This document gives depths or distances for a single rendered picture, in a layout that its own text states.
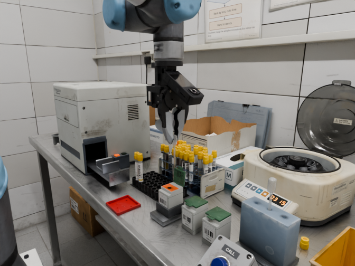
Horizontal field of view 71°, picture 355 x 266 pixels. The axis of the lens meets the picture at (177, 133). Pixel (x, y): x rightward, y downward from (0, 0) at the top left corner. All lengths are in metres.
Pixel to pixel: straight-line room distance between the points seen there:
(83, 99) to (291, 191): 0.66
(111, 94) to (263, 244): 0.65
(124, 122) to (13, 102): 1.33
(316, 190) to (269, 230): 0.18
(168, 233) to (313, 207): 0.33
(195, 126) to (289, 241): 0.70
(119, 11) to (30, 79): 1.67
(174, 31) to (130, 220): 0.46
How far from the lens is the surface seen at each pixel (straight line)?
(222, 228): 0.55
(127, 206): 0.70
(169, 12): 0.46
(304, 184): 0.64
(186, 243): 0.58
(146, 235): 0.60
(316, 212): 0.67
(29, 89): 2.17
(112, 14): 0.56
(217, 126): 1.14
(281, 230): 0.50
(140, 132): 0.99
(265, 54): 1.07
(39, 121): 2.20
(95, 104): 0.89
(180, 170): 0.62
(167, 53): 0.62
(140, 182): 0.78
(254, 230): 0.54
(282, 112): 1.04
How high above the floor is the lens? 1.23
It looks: 14 degrees down
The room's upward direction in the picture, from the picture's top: straight up
